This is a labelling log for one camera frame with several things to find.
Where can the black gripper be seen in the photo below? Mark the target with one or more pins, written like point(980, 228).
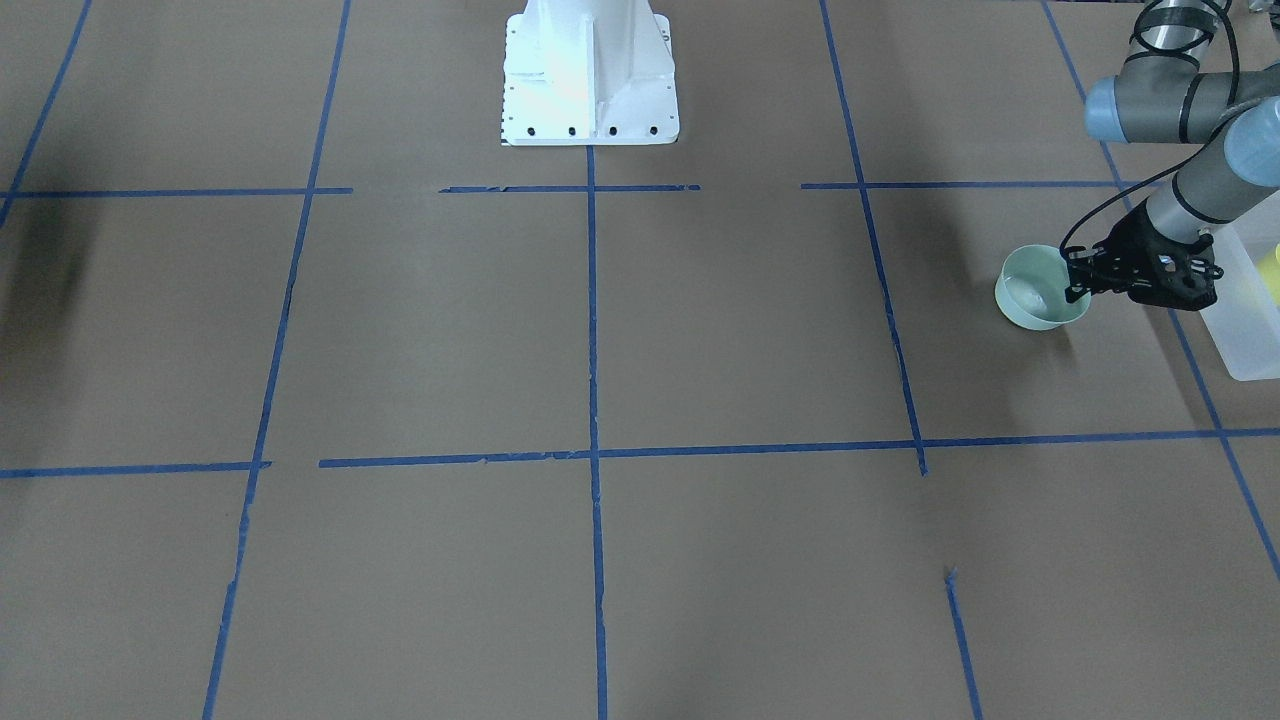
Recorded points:
point(1133, 249)

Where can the pale green ceramic bowl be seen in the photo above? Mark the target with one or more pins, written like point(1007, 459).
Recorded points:
point(1031, 290)

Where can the yellow plastic cup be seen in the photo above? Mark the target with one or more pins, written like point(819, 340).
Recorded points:
point(1268, 269)

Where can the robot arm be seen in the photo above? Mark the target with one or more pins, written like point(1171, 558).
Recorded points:
point(1181, 82)

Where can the translucent plastic storage box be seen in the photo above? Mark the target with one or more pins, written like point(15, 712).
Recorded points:
point(1244, 322)

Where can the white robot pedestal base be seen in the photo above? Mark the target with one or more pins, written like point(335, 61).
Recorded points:
point(589, 73)

